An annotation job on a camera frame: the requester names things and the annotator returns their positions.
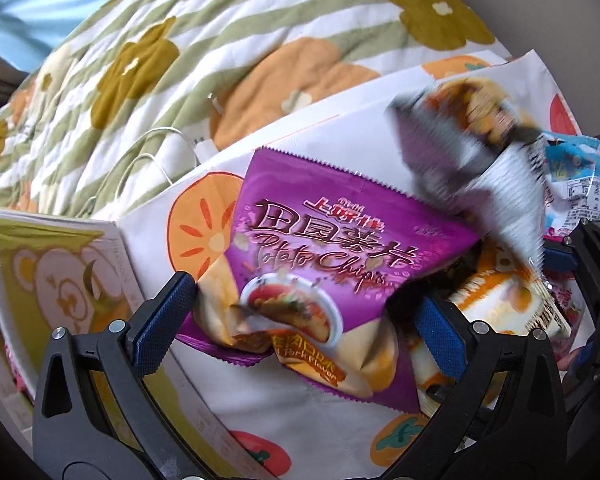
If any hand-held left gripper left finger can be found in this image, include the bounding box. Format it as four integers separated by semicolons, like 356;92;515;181
32;271;216;480

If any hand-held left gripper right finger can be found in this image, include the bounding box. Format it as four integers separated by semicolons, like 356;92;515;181
380;296;568;480

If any purple potato chip bag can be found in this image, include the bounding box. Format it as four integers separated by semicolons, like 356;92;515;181
172;146;482;417

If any silver purple snack bag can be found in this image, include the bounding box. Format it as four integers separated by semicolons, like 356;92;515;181
390;77;552;282

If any pink snack packet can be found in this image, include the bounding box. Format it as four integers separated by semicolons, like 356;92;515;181
550;280;589;357

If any cream orange snack bag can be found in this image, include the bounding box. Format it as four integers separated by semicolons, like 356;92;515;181
410;260;572;412

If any blue white snack bag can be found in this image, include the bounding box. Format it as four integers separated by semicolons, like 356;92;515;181
542;132;600;234

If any white fruit print cloth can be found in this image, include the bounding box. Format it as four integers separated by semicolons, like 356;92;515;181
115;49;587;480

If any brown curtain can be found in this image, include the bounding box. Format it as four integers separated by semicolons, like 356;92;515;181
0;50;32;107

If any striped flower print blanket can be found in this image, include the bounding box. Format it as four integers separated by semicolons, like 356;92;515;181
0;0;512;217

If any light blue cloth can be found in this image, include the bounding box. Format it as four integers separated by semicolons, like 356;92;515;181
0;0;147;62

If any white charging cable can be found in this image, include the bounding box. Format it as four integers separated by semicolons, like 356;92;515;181
87;92;227;202

